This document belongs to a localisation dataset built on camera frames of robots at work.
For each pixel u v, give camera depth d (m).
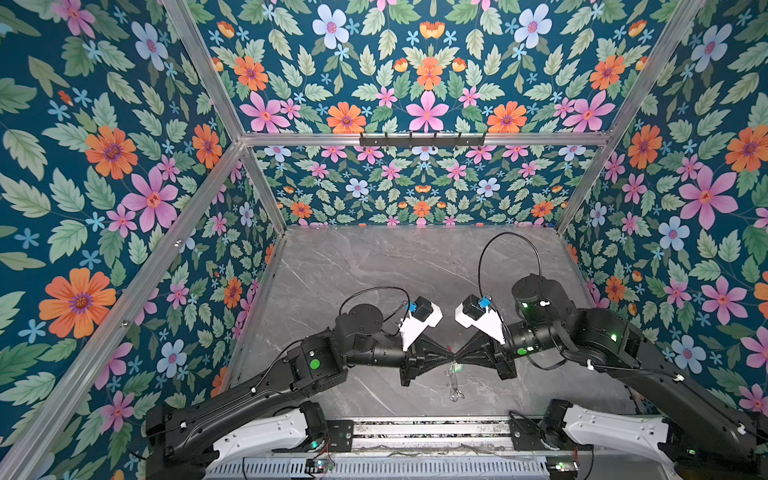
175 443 0.39
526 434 0.73
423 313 0.49
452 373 0.78
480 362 0.54
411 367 0.48
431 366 0.53
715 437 0.38
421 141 0.93
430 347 0.53
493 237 0.43
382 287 0.43
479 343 0.50
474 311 0.47
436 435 0.75
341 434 0.74
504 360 0.47
